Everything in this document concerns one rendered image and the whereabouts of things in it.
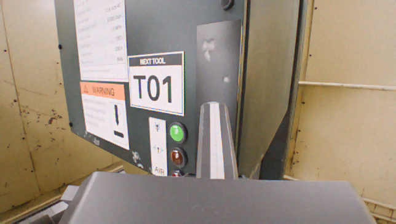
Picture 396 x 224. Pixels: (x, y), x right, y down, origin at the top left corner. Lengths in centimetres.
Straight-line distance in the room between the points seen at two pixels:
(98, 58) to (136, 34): 11
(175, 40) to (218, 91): 8
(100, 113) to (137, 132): 11
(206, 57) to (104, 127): 24
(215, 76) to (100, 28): 22
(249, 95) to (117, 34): 20
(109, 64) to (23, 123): 116
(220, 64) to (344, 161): 119
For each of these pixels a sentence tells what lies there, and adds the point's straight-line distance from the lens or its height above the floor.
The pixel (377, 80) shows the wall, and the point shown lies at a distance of 122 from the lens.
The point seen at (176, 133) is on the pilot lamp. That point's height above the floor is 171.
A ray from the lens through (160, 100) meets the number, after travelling 21.
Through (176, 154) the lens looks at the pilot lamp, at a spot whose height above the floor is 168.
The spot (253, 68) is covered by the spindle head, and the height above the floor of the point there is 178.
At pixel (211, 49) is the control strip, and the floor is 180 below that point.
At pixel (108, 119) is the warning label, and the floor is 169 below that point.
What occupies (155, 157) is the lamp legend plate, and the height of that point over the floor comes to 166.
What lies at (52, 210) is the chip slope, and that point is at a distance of 164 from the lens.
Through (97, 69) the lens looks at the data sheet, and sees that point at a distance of 33.
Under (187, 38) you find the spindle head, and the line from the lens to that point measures 18.
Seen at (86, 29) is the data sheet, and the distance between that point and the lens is 37.
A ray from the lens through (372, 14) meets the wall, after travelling 125.
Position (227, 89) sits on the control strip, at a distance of 15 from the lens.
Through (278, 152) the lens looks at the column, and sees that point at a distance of 90.
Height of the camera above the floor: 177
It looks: 13 degrees down
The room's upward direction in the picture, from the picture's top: 1 degrees clockwise
